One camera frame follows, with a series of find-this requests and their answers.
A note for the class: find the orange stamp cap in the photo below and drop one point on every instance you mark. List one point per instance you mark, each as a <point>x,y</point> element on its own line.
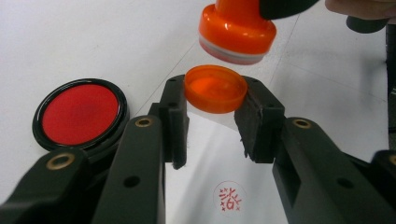
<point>214,90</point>

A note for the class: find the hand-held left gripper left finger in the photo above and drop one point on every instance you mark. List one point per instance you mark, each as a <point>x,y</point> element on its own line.
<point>176,124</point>

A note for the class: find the orange round stamp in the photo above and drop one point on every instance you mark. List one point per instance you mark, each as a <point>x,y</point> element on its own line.
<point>236,31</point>

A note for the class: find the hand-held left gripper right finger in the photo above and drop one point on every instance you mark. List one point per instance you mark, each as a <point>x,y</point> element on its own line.
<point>260,124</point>

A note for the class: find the round red ink pad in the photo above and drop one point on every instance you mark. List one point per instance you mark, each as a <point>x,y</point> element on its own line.
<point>79,115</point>

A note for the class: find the white paper sheet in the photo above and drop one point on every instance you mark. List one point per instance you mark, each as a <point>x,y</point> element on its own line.
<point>205,149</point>

